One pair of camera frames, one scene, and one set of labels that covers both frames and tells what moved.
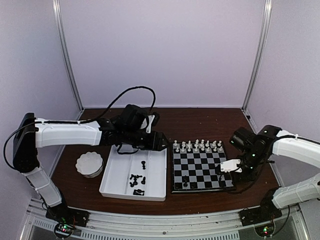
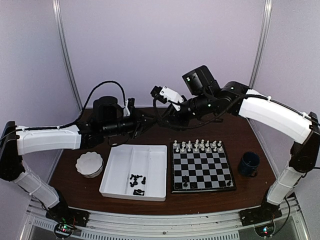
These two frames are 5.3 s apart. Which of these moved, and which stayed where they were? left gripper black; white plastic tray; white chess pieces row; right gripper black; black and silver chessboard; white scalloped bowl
Moved: left gripper black; right gripper black
Stayed: white chess pieces row; black and silver chessboard; white scalloped bowl; white plastic tray
